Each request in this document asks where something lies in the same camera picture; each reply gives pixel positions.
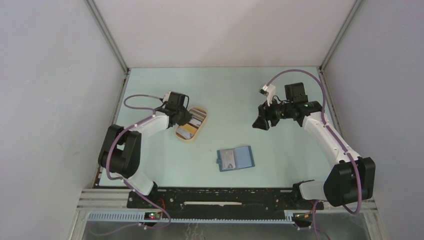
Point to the blue leather card holder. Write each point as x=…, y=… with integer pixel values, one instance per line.
x=243, y=158

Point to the left controller board with wires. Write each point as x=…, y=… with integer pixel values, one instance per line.
x=157, y=214

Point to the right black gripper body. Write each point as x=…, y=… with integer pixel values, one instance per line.
x=274, y=112

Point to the controller board with wires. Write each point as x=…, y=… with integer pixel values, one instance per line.
x=157, y=214
x=307, y=216

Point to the beige oval card tray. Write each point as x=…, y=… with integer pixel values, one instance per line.
x=195, y=130

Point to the aluminium frame front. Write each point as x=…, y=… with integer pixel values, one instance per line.
x=102, y=204

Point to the silver VIP credit card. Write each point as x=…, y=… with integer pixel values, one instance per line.
x=227, y=158

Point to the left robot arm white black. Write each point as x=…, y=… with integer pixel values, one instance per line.
x=120, y=154

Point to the right controller board with wires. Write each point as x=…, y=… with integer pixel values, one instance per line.
x=307, y=216

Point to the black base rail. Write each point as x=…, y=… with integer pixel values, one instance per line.
x=257, y=203

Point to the white strip on rail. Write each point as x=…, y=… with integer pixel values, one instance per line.
x=213, y=203

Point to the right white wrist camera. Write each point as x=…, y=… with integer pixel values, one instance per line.
x=269, y=91

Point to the stack of cards in tray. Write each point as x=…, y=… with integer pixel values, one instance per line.
x=192, y=127

